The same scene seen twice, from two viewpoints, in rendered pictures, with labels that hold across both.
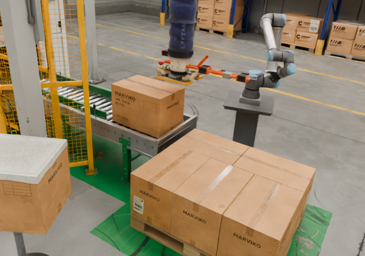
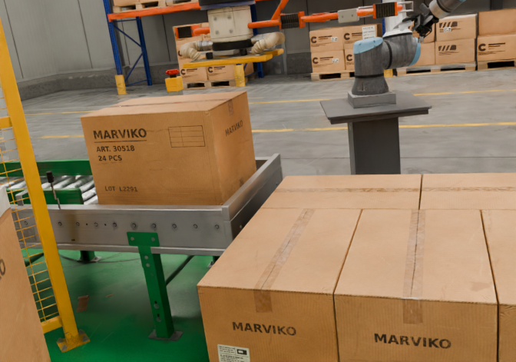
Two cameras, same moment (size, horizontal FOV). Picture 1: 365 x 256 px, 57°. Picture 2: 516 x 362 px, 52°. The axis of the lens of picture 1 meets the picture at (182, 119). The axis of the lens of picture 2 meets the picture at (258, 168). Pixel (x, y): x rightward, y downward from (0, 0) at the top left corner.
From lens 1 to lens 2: 120 cm
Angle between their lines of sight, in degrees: 13
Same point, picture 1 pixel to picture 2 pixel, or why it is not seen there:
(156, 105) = (203, 127)
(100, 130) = (75, 232)
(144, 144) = (194, 228)
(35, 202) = not seen: outside the picture
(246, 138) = not seen: hidden behind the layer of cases
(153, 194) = (277, 321)
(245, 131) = (379, 164)
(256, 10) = not seen: hidden behind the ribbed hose
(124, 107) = (123, 161)
